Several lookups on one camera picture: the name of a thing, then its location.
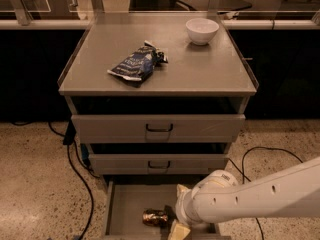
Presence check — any middle grey drawer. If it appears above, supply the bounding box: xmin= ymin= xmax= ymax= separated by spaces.
xmin=89 ymin=154 xmax=227 ymax=175

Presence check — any white horizontal rail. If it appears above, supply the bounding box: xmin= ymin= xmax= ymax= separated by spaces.
xmin=0 ymin=20 xmax=320 ymax=30

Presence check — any top grey drawer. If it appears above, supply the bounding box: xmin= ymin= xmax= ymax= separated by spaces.
xmin=72 ymin=114 xmax=245 ymax=144

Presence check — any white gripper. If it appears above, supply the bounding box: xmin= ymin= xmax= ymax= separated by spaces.
xmin=167 ymin=184 xmax=202 ymax=240

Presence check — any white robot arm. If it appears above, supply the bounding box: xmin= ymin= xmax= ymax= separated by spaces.
xmin=168 ymin=157 xmax=320 ymax=240

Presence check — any black cable on left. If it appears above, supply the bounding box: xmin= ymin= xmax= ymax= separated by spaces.
xmin=10 ymin=121 xmax=101 ymax=240

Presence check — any black power adapter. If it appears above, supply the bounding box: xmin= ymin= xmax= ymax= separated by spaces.
xmin=63 ymin=121 xmax=76 ymax=145

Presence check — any bottom grey drawer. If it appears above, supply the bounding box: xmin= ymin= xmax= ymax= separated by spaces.
xmin=101 ymin=180 xmax=231 ymax=240

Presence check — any blue chip bag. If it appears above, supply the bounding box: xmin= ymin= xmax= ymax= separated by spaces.
xmin=108 ymin=40 xmax=168 ymax=82

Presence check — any orange soda can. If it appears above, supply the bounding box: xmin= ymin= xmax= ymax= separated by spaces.
xmin=142 ymin=209 xmax=169 ymax=227

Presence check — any grey drawer cabinet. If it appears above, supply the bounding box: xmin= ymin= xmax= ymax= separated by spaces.
xmin=57 ymin=11 xmax=260 ymax=240

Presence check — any grey drawer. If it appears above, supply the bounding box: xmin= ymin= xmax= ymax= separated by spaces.
xmin=89 ymin=154 xmax=227 ymax=175
xmin=101 ymin=180 xmax=231 ymax=240
xmin=72 ymin=114 xmax=245 ymax=144

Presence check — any white bowl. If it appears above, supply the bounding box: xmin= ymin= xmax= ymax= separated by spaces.
xmin=186 ymin=18 xmax=219 ymax=45

